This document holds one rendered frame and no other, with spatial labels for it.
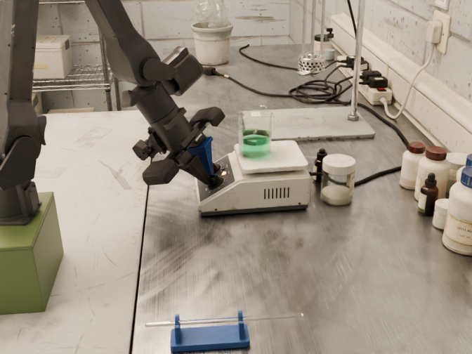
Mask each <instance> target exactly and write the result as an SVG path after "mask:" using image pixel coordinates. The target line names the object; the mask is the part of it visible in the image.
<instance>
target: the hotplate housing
mask: <svg viewBox="0 0 472 354"><path fill-rule="evenodd" d="M227 155H228V157H229V160H230V164H231V167H232V172H233V175H234V177H235V182H233V183H231V184H230V185H228V186H226V187H225V188H223V189H222V190H219V191H218V192H216V193H215V194H213V195H212V196H210V197H208V198H206V199H204V200H203V201H200V199H199V190H198V185H197V179H196V178H195V187H196V192H197V202H198V207H199V211H200V213H201V216H213V215H223V214H241V213H251V212H260V211H279V210H289V209H307V208H308V203H310V182H311V176H312V173H311V171H310V172H309V171H308V170H307V169H304V170H295V171H275V172H264V173H242V172H241V170H240V166H239V163H238V161H237V156H236V154H235V152H233V153H229V154H227Z"/></svg>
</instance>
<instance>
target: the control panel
mask: <svg viewBox="0 0 472 354"><path fill-rule="evenodd" d="M214 164H219V165H220V166H221V167H220V169H219V170H218V172H216V173H215V174H214V175H218V177H222V178H223V182H222V184H221V185H220V186H219V187H217V188H216V189H213V190H209V189H208V185H206V184H204V183H203V182H201V181H200V180H198V179H197V185H198V190H199V199H200V201H203V200H204V199H206V198H208V197H210V196H212V195H213V194H215V193H216V192H218V191H219V190H222V189H223V188H225V187H226V186H228V185H230V184H231V183H233V182H235V177H234V175H233V172H232V167H231V164H230V160H229V157H228V155H226V156H225V157H223V158H221V159H220V160H218V161H217V162H214ZM223 167H225V168H224V170H221V168H223ZM223 172H226V173H225V174H224V175H222V173H223Z"/></svg>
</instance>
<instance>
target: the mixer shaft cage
mask: <svg viewBox="0 0 472 354"><path fill-rule="evenodd" d="M325 1H326V0H322V23H321V37H320V52H319V53H314V42H315V11H316V0H313V6H312V23H311V40H310V51H309V53H305V42H306V6H307V0H303V37H302V53H300V54H298V58H297V59H298V60H299V67H298V70H299V71H300V72H305V73H319V72H324V71H325V60H326V59H327V56H326V55H325V54H323V42H324V28H325ZM311 70H312V71H311Z"/></svg>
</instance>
